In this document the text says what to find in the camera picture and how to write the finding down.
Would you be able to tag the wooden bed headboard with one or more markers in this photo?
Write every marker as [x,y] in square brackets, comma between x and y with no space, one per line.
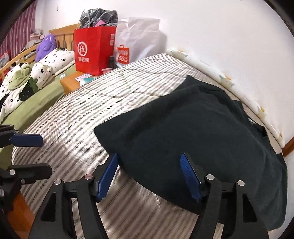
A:
[64,34]

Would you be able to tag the green garment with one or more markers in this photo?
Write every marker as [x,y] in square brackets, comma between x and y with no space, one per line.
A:
[18,77]

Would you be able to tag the red paper bag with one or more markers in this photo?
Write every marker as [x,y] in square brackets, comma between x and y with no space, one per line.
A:
[94,50]

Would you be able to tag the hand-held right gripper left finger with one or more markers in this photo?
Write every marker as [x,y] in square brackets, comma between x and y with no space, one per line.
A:
[106,177]

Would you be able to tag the grey plaid cloth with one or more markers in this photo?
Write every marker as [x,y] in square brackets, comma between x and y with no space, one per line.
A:
[98,17]

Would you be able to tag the wooden nightstand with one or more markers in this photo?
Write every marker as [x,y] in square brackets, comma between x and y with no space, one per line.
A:
[71,85]

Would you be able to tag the purple plush toy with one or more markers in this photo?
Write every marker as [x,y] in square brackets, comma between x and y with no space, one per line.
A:
[47,46]

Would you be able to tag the dark bottle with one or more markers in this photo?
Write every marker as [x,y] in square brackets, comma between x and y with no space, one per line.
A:
[111,62]

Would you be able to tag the green bed sheet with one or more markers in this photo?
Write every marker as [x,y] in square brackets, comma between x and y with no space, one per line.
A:
[41,96]

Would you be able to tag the white plastic bag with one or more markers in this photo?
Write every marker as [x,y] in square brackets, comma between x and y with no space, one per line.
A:
[140,39]

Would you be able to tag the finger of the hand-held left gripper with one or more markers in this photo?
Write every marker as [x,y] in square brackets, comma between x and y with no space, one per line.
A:
[34,171]
[27,140]

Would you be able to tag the grey striped mattress pad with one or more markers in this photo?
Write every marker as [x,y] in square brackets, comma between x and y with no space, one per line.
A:
[80,115]

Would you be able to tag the small paper packets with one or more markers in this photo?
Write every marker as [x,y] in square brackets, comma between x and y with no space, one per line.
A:
[83,78]

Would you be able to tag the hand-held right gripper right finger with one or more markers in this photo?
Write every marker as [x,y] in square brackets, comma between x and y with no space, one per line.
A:
[189,177]

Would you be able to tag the pink striped curtain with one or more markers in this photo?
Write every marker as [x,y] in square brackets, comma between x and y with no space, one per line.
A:
[20,27]

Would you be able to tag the black sweatshirt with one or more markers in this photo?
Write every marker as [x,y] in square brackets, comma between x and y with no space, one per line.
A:
[195,126]

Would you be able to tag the brown wooden baseboard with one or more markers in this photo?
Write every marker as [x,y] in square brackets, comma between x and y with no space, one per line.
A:
[288,148]

